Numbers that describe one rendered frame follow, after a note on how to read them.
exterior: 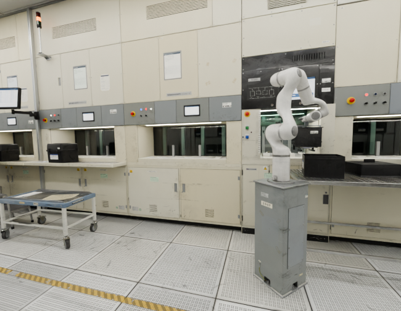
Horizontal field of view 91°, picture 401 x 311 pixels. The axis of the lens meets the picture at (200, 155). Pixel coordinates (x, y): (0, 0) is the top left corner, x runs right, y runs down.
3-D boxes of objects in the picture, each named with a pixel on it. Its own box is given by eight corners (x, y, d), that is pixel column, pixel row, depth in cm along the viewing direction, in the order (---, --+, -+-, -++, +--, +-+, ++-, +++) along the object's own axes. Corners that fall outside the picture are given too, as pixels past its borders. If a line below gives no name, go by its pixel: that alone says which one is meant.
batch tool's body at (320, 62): (241, 234, 221) (241, 55, 206) (245, 207, 312) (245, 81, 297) (330, 245, 197) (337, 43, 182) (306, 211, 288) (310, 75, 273)
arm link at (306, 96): (315, 78, 152) (326, 112, 163) (295, 89, 157) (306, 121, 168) (321, 79, 144) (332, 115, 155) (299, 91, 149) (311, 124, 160)
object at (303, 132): (293, 151, 181) (293, 116, 178) (289, 150, 200) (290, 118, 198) (323, 151, 174) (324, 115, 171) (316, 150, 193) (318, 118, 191)
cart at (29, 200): (-5, 240, 217) (-9, 198, 213) (42, 221, 267) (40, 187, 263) (68, 250, 194) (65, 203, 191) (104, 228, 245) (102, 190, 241)
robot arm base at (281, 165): (283, 185, 132) (283, 158, 130) (261, 180, 148) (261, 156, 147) (300, 182, 141) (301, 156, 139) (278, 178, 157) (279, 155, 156)
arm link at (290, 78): (280, 140, 149) (300, 140, 135) (269, 139, 143) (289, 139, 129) (285, 74, 148) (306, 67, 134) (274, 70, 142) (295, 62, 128)
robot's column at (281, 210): (282, 299, 131) (284, 187, 125) (252, 274, 156) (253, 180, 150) (307, 283, 145) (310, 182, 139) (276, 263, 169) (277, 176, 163)
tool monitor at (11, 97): (-15, 116, 247) (-18, 87, 244) (29, 120, 295) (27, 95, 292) (8, 115, 236) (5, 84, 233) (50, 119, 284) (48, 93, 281)
